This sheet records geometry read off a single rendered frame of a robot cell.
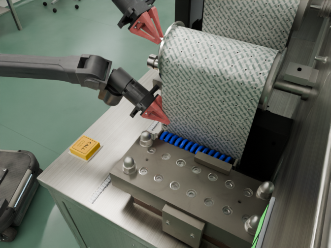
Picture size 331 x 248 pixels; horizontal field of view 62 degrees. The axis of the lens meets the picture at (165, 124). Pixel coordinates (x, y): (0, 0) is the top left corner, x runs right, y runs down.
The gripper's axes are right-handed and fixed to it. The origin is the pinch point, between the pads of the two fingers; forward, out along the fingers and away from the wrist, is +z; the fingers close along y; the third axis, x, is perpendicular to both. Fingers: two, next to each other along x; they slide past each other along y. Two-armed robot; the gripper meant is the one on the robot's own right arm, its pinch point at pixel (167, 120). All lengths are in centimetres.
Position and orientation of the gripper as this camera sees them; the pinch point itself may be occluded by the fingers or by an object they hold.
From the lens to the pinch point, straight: 76.9
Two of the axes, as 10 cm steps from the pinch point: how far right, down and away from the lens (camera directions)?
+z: 7.6, 6.5, 0.6
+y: -4.9, 6.2, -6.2
